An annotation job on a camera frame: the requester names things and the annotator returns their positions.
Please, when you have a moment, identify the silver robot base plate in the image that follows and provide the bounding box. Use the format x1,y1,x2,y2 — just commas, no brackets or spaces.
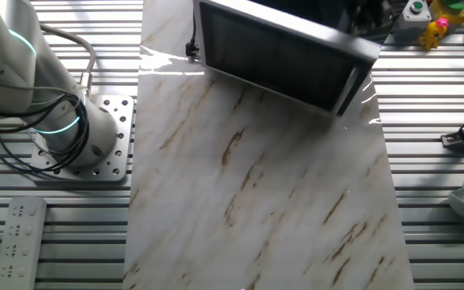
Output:
28,94,136,183

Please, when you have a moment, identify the grey robot power cable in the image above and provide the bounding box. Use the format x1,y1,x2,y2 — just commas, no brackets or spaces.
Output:
39,22,98,98

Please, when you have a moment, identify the white power strip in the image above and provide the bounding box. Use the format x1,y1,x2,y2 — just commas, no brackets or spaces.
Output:
0,195,48,290

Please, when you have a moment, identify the marble pattern table mat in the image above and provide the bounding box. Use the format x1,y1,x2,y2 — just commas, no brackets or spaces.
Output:
122,0,416,290

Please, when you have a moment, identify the yellow duck toy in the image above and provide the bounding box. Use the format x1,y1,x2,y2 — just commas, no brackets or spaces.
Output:
431,0,464,26

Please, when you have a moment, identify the white green-button box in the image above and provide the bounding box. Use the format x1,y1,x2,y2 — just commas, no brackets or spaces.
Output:
391,0,433,42

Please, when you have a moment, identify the black microwave power cord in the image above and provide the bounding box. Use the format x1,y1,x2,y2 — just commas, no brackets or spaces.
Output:
184,10,201,59

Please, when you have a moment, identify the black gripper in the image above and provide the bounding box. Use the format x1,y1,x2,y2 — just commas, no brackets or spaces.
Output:
348,0,396,37

